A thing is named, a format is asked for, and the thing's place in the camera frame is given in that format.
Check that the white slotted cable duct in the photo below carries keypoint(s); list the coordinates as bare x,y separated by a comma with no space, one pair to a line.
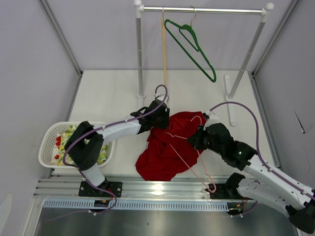
137,205

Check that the white plastic laundry basket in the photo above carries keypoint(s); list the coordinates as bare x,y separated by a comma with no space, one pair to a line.
46,148

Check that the yellow hanger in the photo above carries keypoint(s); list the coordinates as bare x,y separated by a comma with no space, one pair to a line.
163,48

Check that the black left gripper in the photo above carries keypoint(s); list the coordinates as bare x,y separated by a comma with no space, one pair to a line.
165,123

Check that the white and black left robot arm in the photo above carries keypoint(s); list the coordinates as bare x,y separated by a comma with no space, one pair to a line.
85,144

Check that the red skirt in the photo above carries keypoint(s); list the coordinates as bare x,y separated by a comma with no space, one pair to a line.
168,153

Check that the white metal clothes rack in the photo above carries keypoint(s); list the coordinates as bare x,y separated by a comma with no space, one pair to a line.
230,91

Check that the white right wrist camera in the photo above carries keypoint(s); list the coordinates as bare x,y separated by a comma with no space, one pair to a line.
211,118

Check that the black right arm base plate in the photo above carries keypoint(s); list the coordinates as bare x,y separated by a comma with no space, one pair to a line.
219,191

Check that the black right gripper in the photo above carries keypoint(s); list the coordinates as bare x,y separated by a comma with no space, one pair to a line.
195,139

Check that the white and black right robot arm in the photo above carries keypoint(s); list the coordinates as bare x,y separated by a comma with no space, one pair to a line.
271,187

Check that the lemon print cloth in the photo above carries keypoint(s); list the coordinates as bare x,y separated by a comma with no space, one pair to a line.
62,138

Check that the aluminium mounting rail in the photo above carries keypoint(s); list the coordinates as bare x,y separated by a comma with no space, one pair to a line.
133,188

